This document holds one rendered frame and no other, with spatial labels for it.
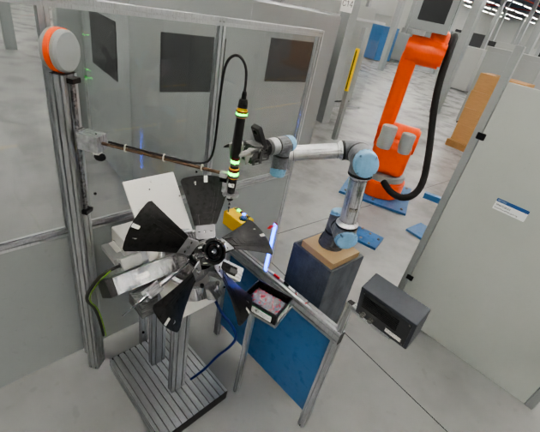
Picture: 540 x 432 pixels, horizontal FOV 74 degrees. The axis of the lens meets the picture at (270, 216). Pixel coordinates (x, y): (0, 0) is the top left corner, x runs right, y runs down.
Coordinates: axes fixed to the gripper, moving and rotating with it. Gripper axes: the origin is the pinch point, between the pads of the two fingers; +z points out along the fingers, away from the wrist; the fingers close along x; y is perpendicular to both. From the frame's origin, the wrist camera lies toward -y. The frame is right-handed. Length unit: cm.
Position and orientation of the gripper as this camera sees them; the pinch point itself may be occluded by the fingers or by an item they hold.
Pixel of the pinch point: (232, 149)
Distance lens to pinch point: 143.9
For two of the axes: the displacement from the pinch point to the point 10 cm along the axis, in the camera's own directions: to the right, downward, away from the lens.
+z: -7.0, 2.6, -6.6
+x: -6.9, -4.8, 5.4
